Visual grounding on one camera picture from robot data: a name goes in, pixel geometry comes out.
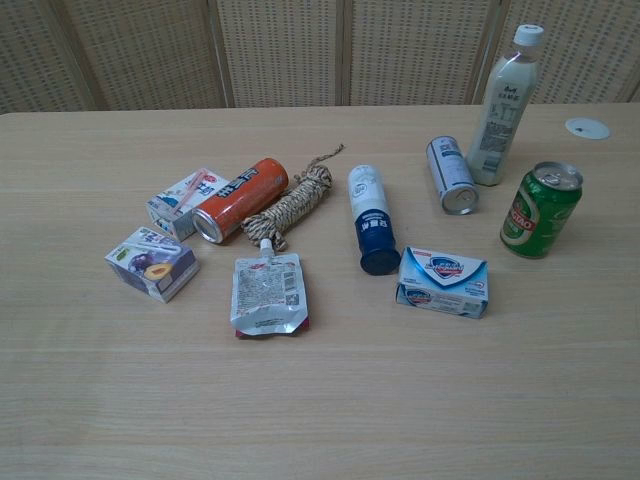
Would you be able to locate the purple juice carton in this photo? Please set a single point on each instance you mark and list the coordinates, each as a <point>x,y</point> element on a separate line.
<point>150,262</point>

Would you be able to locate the white blue soap box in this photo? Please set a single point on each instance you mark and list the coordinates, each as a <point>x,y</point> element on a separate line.
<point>442,282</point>

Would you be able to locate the white blue spray bottle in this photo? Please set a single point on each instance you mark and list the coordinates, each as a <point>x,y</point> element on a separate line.
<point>371,220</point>

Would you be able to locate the silver spout pouch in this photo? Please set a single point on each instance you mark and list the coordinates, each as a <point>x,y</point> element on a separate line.
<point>267,295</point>

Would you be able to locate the orange drink can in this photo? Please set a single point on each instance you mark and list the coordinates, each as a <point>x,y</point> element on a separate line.
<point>240,200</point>

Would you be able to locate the white slim can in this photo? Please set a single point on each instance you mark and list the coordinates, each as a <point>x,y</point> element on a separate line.
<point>451,175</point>

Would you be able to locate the white blue milk carton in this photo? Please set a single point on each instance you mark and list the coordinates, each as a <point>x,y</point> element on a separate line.
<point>175,200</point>

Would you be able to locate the beige perforated folding screen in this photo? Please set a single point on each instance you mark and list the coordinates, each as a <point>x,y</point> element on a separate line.
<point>300,50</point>

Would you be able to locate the white milk tea bottle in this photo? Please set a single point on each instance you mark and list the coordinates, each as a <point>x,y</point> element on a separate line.
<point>502,120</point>

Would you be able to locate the green beer can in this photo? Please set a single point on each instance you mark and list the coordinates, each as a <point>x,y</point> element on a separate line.
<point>542,212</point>

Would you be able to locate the white round table grommet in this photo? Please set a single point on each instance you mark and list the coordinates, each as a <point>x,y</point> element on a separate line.
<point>588,128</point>

